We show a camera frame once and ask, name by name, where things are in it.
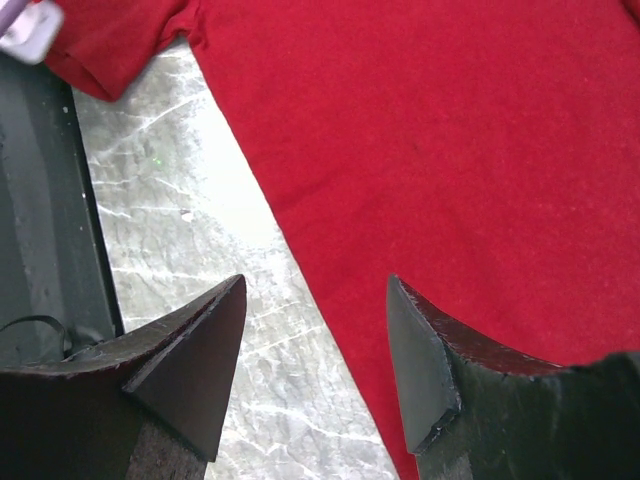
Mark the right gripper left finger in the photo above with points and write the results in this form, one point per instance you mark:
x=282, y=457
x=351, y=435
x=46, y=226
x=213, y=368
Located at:
x=149, y=404

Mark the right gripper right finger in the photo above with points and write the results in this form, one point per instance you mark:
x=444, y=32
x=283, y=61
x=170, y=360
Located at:
x=473, y=408

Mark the red t shirt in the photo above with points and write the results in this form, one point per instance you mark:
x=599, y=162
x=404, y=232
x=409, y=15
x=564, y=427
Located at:
x=487, y=152

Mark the black base crossbar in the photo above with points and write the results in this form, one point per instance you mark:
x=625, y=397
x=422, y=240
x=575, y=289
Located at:
x=57, y=290

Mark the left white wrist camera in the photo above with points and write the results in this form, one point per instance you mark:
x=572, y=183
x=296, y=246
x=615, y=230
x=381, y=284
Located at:
x=29, y=28

